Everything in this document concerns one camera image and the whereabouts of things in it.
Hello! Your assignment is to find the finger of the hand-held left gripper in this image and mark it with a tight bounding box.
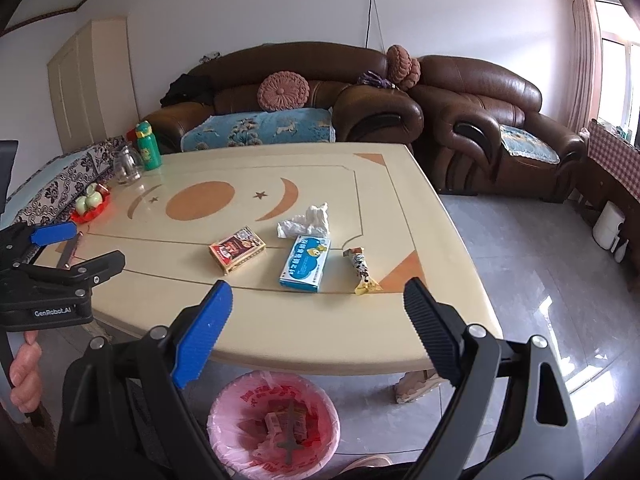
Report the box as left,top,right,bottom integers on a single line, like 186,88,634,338
20,250,126,286
0,221,79,266

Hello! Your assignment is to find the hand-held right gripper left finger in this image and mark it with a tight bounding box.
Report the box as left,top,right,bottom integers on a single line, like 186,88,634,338
55,280,236,480

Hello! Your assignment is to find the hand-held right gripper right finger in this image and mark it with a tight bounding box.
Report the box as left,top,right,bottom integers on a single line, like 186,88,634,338
402,277,576,480

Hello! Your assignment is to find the trash bin with pink bag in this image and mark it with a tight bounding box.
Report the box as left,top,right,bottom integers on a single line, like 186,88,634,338
206,370,342,480

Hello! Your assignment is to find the person's left hand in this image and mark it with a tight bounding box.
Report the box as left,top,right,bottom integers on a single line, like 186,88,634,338
10,331,44,414

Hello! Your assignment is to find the smartphone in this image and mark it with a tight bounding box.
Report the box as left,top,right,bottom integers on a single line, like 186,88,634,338
55,237,81,271

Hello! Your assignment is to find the black and white floral cover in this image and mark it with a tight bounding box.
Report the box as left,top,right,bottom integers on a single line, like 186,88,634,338
10,136,126,226

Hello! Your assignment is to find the red playing card box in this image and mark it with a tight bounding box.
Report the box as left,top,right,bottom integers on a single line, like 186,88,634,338
208,226,266,276

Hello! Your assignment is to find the candy wrapper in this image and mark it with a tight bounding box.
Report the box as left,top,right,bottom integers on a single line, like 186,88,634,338
343,246,382,295

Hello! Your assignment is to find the glass jug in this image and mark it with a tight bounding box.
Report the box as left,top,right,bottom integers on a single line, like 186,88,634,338
112,142,146,187

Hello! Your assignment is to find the blue medicine box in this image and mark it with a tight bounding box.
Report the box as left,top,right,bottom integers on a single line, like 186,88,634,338
278,234,331,293

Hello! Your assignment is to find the green water bottle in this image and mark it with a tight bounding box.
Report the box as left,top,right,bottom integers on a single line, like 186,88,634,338
135,121,163,171

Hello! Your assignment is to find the crumpled white tissue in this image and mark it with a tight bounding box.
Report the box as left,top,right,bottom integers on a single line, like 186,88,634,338
276,202,332,240

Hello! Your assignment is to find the cream wardrobe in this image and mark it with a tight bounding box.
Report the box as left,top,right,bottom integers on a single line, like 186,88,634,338
47,16,141,153

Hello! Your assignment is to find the black clothing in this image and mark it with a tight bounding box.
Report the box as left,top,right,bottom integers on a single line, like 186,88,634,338
160,74,216,108

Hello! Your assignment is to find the white round appliance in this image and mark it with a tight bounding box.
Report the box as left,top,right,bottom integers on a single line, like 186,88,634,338
592,201,625,251

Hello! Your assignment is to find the blue armchair seat cover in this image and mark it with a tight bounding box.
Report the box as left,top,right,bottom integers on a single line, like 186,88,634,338
500,124,561,165

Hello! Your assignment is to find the brown wooden cabinet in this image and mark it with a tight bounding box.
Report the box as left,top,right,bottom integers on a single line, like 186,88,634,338
570,157,640,261

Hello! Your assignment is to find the brown leather armchair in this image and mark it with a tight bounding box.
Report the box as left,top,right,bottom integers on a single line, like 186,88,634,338
410,55,586,203

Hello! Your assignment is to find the checkered cloth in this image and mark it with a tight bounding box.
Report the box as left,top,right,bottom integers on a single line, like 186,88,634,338
586,119,640,201

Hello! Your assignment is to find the purple cloth item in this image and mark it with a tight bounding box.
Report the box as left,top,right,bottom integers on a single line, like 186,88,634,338
356,71,396,88

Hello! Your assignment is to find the brown leather sofa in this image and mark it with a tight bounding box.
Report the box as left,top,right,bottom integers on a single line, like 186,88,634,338
145,42,425,153

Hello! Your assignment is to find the pink curtain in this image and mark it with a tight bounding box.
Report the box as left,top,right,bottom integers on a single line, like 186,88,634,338
567,0,603,133

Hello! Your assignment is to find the window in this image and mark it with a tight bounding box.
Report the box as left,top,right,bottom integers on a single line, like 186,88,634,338
597,0,640,136

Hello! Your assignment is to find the hanging black cable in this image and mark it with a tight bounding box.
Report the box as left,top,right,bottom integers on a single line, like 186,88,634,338
364,0,381,50

